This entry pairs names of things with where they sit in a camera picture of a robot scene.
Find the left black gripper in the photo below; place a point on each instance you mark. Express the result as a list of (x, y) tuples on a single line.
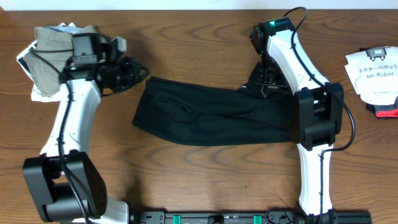
[(125, 73)]

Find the black red garment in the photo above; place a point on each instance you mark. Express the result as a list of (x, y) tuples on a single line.
[(385, 111)]

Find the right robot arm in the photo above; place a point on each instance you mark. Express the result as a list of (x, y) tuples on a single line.
[(315, 116)]

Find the white printed garment under khaki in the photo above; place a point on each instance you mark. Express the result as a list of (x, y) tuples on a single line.
[(34, 93)]

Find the khaki folded shirt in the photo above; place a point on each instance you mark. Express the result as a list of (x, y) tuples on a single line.
[(46, 59)]

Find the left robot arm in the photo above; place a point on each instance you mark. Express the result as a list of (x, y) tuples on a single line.
[(63, 182)]

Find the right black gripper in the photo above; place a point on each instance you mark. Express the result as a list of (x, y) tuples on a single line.
[(260, 83)]

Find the black t-shirt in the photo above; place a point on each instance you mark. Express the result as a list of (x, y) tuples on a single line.
[(197, 115)]

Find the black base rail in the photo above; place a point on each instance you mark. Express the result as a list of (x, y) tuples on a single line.
[(272, 216)]

